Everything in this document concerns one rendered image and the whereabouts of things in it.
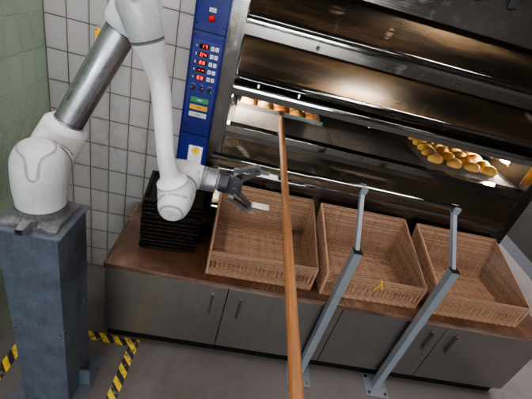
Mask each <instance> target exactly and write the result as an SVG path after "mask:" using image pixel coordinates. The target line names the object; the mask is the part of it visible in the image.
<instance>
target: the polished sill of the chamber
mask: <svg viewBox="0 0 532 399"><path fill-rule="evenodd" d="M225 131H230V132H233V133H237V134H241V135H247V136H251V137H254V138H258V139H264V140H268V141H271V142H275V143H279V132H276V131H269V130H266V129H263V128H259V127H253V126H249V125H246V124H242V123H236V122H233V121H229V120H227V121H226V126H225ZM285 145H288V146H295V147H298V148H302V149H306V150H312V151H315V152H319V153H323V154H329V155H332V156H336V157H340V158H346V159H350V160H353V161H357V162H363V163H367V164H370V165H376V166H380V167H384V168H387V169H394V170H397V171H401V172H404V173H411V174H414V175H418V176H422V177H428V178H431V179H435V180H439V181H445V182H448V183H452V184H458V185H462V186H466V187H469V188H475V189H479V190H483V191H486V192H492V193H496V194H500V195H503V196H510V197H513V198H517V199H521V198H522V196H523V195H524V193H523V192H521V191H520V190H519V189H517V188H512V187H508V186H504V185H501V184H494V183H491V182H487V181H484V180H478V179H474V178H471V177H464V176H461V175H458V174H453V173H448V172H444V171H441V170H437V169H431V168H428V167H423V166H420V165H414V164H410V163H407V162H403V161H397V160H393V159H390V158H384V157H380V156H377V155H373V154H367V153H364V152H360V151H357V150H350V149H347V148H343V147H339V146H334V145H330V144H326V143H323V142H317V141H313V140H309V139H304V138H300V137H296V136H293V135H287V134H285Z"/></svg>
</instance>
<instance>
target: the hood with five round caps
mask: <svg viewBox="0 0 532 399"><path fill-rule="evenodd" d="M363 1H365V2H370V3H374V4H376V5H379V6H384V7H387V8H390V9H392V10H397V11H401V12H403V13H408V14H411V15H414V16H417V17H422V18H425V19H428V20H430V21H435V22H439V23H441V24H444V25H449V26H452V27H455V28H458V29H462V30H466V31H468V32H473V33H476V34H479V35H482V36H487V37H490V38H493V39H495V40H500V41H503V42H506V43H509V44H514V45H517V46H520V47H523V48H527V49H530V50H532V0H363Z"/></svg>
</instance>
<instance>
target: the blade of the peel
mask: <svg viewBox="0 0 532 399"><path fill-rule="evenodd" d="M241 98H242V96H239V98H238V101H237V106H241V107H244V108H250V109H253V110H257V111H260V112H266V113H270V114H273V115H277V116H278V112H279V111H276V110H272V109H269V108H263V107H260V106H257V104H258V103H257V102H258V100H256V105H253V104H247V103H244V102H241ZM288 113H289V111H288ZM288 113H284V117H286V118H289V119H293V120H298V121H302V122H305V123H308V124H314V125H317V126H321V127H322V124H323V121H322V119H321V117H320V116H319V117H320V121H316V120H311V119H307V118H305V117H301V116H295V115H291V114H288Z"/></svg>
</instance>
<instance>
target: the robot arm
mask: <svg viewBox="0 0 532 399"><path fill-rule="evenodd" d="M104 18H105V20H106V22H105V23H104V25H103V27H102V29H101V31H100V32H99V34H98V36H97V38H96V39H95V41H94V43H93V45H92V47H91V48H90V50H89V52H88V54H87V56H86V57H85V59H84V61H83V63H82V65H81V66H80V68H79V70H78V72H77V73H76V75H75V77H74V80H73V81H72V82H71V84H70V87H69V88H68V90H67V92H66V94H65V95H64V97H63V99H62V101H61V102H60V104H59V107H58V108H57V109H56V111H54V112H48V113H46V114H44V116H43V117H42V119H41V120H40V122H39V123H38V124H37V126H36V128H35V130H34V131H33V133H32V134H31V136H30V138H26V139H23V140H21V141H20V142H18V143H17V144H16V145H15V147H14V148H13V149H12V151H11V153H10V155H9V161H8V170H9V184H10V189H11V193H12V197H13V201H14V209H13V210H12V211H11V212H10V213H9V214H8V215H6V216H4V217H2V218H0V224H1V225H2V226H15V227H16V229H15V234H16V235H17V236H23V235H25V234H27V233H28V232H29V231H31V230H35V231H38V232H42V233H45V234H48V235H50V236H55V235H57V234H58V233H59V231H60V229H61V228H62V227H63V225H64V224H65V223H66V222H67V221H68V220H69V219H70V218H71V217H72V215H73V214H74V213H75V212H77V211H79V210H81V205H80V204H79V203H70V202H68V200H67V197H68V185H69V182H70V171H71V169H72V167H73V165H74V163H75V160H76V158H77V157H78V155H79V154H80V151H81V149H82V147H83V145H84V144H85V142H86V140H87V137H88V134H87V130H86V127H85V125H86V123H87V122H88V120H89V118H90V117H91V115H92V114H93V111H94V110H95V108H96V107H97V105H98V103H99V101H100V100H101V98H102V97H103V95H104V93H105V91H106V89H107V88H108V86H109V85H110V83H111V81H112V80H113V78H114V77H115V75H116V73H117V71H118V70H119V68H120V66H121V65H122V63H123V61H124V60H125V58H126V56H127V54H128V52H129V51H130V50H131V48H133V50H134V52H135V54H136V55H137V57H138V59H139V62H140V63H141V65H142V68H143V70H144V72H145V74H146V77H147V80H148V82H149V85H150V91H151V97H152V105H153V114H154V133H155V142H156V152H157V160H158V168H159V173H160V179H159V180H158V182H157V191H158V212H159V214H160V216H161V217H162V218H164V219H166V220H169V221H177V220H181V219H182V218H183V217H184V216H186V214H187V213H188V212H189V211H190V209H191V207H192V204H193V202H194V199H195V196H196V190H197V189H200V190H204V191H209V192H215V189H217V191H218V192H224V193H229V195H228V198H227V200H228V201H230V202H232V203H234V204H236V205H237V206H239V207H240V208H241V209H242V210H244V211H246V212H249V210H250V209H255V210H260V209H262V210H266V211H269V205H265V204H262V203H255V202H252V203H250V202H249V200H248V199H247V198H246V197H245V196H244V195H243V193H242V192H241V189H242V186H243V182H245V181H247V180H249V179H251V178H253V177H256V176H258V175H260V177H263V178H267V179H270V180H274V181H278V176H276V175H272V174H269V172H268V171H264V170H261V169H260V165H251V166H246V167H242V168H238V167H235V168H234V174H233V175H232V174H229V173H224V172H221V173H219V169H214V168H211V167H208V166H204V165H201V164H199V163H197V162H194V161H189V160H184V159H179V158H175V156H174V147H173V109H172V96H171V89H170V82H169V72H168V66H167V59H166V51H165V37H164V32H163V26H162V0H109V2H108V5H107V8H106V10H105V12H104ZM252 171H253V172H252ZM247 172H251V173H248V174H246V175H243V176H241V177H239V176H238V174H239V173H247ZM234 194H236V196H237V197H239V198H240V199H241V200H242V202H241V201H240V200H239V199H237V198H235V197H234V196H233V195H234Z"/></svg>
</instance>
